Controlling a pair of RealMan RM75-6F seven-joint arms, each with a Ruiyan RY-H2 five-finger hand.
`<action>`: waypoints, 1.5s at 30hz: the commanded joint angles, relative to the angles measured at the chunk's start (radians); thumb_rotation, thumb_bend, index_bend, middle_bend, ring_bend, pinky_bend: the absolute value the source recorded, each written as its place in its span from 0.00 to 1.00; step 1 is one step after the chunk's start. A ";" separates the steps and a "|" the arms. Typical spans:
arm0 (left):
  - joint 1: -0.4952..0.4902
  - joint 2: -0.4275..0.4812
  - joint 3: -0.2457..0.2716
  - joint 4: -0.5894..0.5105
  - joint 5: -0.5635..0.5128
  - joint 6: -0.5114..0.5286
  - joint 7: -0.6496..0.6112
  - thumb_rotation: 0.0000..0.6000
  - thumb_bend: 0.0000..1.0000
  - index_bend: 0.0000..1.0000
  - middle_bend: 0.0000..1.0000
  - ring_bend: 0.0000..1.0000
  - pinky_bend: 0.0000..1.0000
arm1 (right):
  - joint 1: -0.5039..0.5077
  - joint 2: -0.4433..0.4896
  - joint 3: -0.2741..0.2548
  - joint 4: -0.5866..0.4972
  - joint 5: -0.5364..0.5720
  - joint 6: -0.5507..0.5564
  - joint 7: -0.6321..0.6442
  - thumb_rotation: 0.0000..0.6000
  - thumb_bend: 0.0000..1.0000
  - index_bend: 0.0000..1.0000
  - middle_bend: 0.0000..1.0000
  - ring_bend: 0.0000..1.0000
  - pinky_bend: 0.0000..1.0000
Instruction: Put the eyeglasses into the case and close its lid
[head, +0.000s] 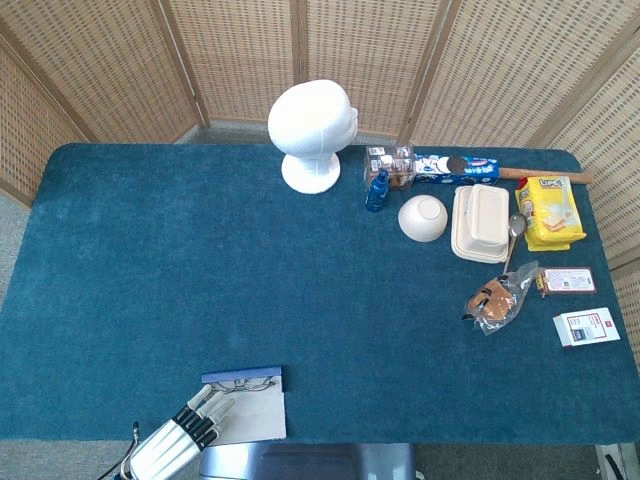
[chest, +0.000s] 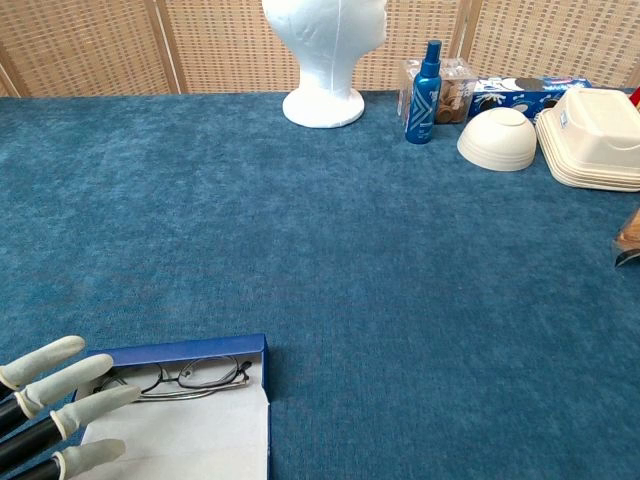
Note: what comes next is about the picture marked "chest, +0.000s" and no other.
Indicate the blue table cloth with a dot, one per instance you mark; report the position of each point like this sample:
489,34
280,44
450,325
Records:
400,300

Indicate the blue Oreo cookie box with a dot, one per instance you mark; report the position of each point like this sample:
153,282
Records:
500,92

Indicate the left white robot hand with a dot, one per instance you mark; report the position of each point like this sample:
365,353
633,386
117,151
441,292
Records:
50,387

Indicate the clear plastic cookie box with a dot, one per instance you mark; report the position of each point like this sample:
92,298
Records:
452,95

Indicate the white upturned bowl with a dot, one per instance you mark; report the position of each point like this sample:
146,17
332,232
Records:
495,145

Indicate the cream lidded food container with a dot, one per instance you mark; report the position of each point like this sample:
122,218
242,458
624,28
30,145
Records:
585,145

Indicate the blue cardboard glasses case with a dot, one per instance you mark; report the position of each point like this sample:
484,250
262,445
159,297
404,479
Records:
200,440

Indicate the white foam mannequin head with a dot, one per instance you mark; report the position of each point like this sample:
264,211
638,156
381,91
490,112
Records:
325,75

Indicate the dark wire-frame eyeglasses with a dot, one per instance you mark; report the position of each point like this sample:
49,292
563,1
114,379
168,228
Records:
207,372

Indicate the bread in clear bag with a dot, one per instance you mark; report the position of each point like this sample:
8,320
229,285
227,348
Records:
631,240

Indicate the woven wicker folding screen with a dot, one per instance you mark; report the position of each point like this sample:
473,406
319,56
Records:
100,45

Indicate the blue spray bottle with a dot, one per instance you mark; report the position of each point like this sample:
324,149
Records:
422,110

